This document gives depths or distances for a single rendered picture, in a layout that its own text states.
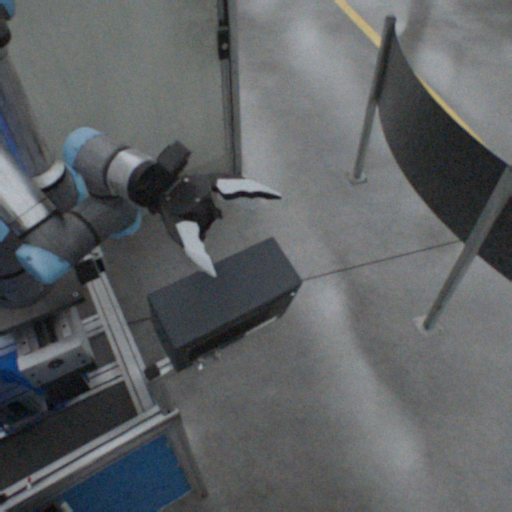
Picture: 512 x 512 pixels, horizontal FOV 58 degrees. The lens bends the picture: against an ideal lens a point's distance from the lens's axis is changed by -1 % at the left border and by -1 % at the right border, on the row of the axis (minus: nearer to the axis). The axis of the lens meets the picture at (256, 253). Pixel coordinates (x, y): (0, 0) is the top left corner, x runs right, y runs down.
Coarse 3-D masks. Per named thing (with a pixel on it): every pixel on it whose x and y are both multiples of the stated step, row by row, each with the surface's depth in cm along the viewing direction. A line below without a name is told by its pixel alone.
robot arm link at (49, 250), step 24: (0, 144) 70; (0, 168) 68; (0, 192) 68; (24, 192) 70; (0, 216) 70; (24, 216) 70; (48, 216) 72; (72, 216) 75; (24, 240) 71; (48, 240) 71; (72, 240) 73; (96, 240) 76; (24, 264) 73; (48, 264) 71; (72, 264) 75
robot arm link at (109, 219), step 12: (84, 204) 77; (96, 204) 77; (108, 204) 77; (120, 204) 78; (132, 204) 80; (84, 216) 75; (96, 216) 76; (108, 216) 77; (120, 216) 79; (132, 216) 81; (96, 228) 76; (108, 228) 78; (120, 228) 81; (132, 228) 83
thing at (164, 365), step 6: (162, 360) 94; (168, 360) 94; (162, 366) 93; (168, 366) 93; (162, 372) 92; (168, 372) 92; (174, 372) 94; (156, 378) 92; (162, 378) 93; (150, 384) 92; (156, 384) 93
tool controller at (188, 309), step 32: (256, 256) 86; (160, 288) 81; (192, 288) 81; (224, 288) 82; (256, 288) 83; (288, 288) 84; (160, 320) 78; (192, 320) 79; (224, 320) 79; (256, 320) 88; (192, 352) 82
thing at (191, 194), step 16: (144, 176) 68; (192, 176) 67; (128, 192) 68; (144, 192) 70; (176, 192) 65; (192, 192) 65; (208, 192) 65; (160, 208) 71; (176, 208) 64; (192, 208) 63; (208, 208) 68; (208, 224) 69
